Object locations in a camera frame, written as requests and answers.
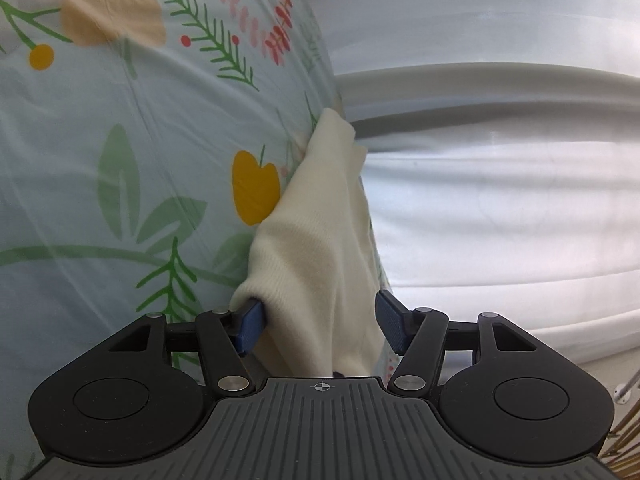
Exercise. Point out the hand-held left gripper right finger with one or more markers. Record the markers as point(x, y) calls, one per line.
point(391, 322)

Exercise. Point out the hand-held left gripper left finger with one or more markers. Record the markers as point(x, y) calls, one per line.
point(250, 327)

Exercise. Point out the cream knit garment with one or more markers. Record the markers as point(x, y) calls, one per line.
point(310, 240)

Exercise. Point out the white curtain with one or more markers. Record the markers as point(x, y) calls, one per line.
point(500, 185)

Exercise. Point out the fruit and leaf printed sheet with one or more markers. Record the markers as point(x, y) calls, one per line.
point(100, 160)

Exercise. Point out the white metal stand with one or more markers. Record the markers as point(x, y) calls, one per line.
point(624, 392)

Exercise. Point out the tan bamboo sticks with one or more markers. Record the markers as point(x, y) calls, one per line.
point(627, 452)

